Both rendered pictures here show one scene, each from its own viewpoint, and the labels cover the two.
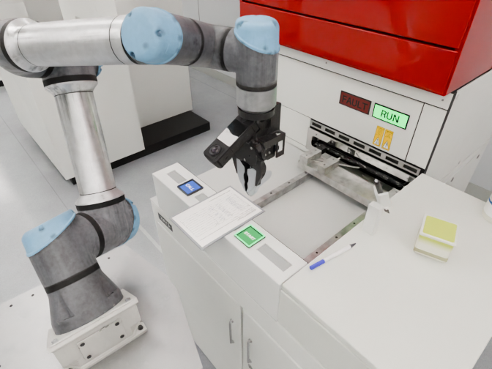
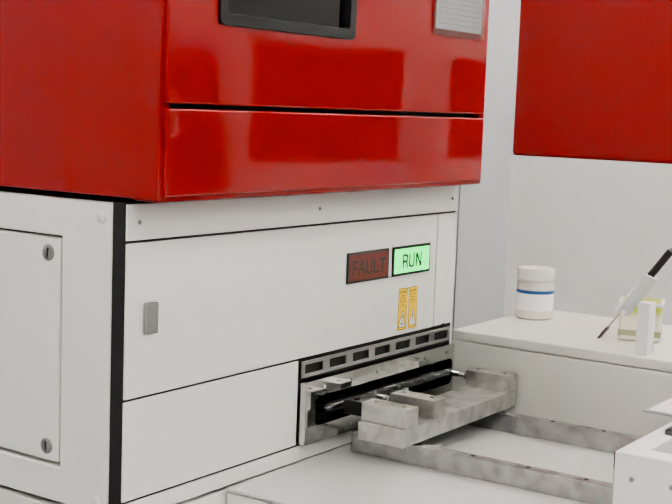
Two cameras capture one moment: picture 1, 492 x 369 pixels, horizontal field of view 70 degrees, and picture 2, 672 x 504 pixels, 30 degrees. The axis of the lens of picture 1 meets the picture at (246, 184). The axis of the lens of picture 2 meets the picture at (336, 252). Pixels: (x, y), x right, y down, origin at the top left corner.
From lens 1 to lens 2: 223 cm
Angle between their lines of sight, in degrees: 97
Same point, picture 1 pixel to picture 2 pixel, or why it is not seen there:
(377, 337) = not seen: outside the picture
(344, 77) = (349, 224)
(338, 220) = (533, 445)
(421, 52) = (459, 129)
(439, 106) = (450, 209)
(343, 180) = (451, 406)
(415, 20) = (450, 87)
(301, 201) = not seen: hidden behind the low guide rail
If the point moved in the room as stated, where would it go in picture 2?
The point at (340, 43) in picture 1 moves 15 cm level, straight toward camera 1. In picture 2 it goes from (379, 149) to (479, 153)
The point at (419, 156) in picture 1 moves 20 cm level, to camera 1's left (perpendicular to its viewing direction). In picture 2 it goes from (445, 304) to (485, 324)
